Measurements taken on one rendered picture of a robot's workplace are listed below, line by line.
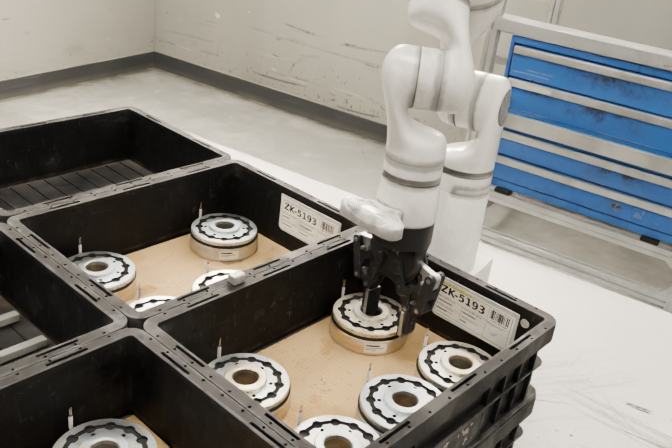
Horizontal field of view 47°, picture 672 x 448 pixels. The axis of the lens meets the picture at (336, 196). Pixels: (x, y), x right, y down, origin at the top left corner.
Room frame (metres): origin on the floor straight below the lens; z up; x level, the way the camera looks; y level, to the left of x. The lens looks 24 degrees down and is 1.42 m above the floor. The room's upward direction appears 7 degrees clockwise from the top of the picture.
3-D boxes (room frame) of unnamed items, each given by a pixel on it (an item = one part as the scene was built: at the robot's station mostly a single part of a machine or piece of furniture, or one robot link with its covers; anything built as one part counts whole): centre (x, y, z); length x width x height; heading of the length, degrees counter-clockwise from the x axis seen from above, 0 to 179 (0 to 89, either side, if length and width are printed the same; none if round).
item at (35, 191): (1.14, 0.41, 0.87); 0.40 x 0.30 x 0.11; 140
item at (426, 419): (0.76, -0.05, 0.92); 0.40 x 0.30 x 0.02; 140
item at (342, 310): (0.88, -0.07, 0.86); 0.10 x 0.10 x 0.01
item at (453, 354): (0.79, -0.17, 0.86); 0.05 x 0.05 x 0.01
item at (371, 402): (0.71, -0.11, 0.86); 0.10 x 0.10 x 0.01
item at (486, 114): (1.18, -0.20, 1.04); 0.09 x 0.09 x 0.17; 65
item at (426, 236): (0.86, -0.09, 0.98); 0.08 x 0.08 x 0.09
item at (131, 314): (0.95, 0.18, 0.92); 0.40 x 0.30 x 0.02; 140
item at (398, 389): (0.71, -0.11, 0.86); 0.05 x 0.05 x 0.01
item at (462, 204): (1.18, -0.20, 0.88); 0.09 x 0.09 x 0.17; 69
